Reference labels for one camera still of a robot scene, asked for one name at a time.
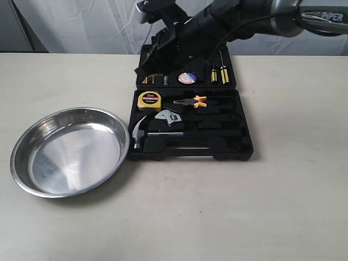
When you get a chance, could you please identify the steel claw hammer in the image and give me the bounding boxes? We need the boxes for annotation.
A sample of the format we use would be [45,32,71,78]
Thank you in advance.
[131,115,243,150]

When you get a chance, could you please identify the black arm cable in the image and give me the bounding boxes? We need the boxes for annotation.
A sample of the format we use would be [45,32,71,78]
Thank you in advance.
[206,10,300,71]

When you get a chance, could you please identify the electrical tape roll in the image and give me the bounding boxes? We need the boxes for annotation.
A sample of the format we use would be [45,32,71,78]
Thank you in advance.
[178,72,198,85]

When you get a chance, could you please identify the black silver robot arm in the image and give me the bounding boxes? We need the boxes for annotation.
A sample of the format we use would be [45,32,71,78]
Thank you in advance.
[135,1,347,79]

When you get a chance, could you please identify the dark vertical post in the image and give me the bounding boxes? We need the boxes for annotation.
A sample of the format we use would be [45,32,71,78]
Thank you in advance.
[9,0,49,53]

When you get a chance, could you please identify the yellow utility knife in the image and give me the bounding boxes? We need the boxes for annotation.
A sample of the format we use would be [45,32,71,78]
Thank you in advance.
[141,74,161,84]

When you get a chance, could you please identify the round steel tray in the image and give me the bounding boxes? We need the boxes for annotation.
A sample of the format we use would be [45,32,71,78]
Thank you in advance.
[10,107,130,198]

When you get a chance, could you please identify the yellow black screwdriver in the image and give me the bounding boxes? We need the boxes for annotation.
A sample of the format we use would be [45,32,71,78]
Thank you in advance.
[210,61,218,84]
[219,51,229,84]

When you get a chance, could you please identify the orange handled pliers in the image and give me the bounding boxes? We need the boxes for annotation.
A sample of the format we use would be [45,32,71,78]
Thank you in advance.
[172,95,232,109]

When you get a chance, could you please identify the black plastic tool case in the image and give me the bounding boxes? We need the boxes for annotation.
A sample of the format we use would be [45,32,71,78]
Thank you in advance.
[128,47,253,161]

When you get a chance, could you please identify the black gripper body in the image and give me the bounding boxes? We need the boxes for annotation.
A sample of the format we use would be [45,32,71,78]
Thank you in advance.
[135,16,216,79]

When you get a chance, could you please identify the yellow tape measure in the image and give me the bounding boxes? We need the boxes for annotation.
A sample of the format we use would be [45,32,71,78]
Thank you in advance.
[137,91,162,112]

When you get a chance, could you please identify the adjustable wrench black handle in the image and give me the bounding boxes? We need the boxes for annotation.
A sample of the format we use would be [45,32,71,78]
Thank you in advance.
[154,109,241,126]

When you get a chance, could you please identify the white backdrop curtain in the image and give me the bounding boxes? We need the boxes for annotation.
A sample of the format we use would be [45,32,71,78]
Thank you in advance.
[14,0,347,56]

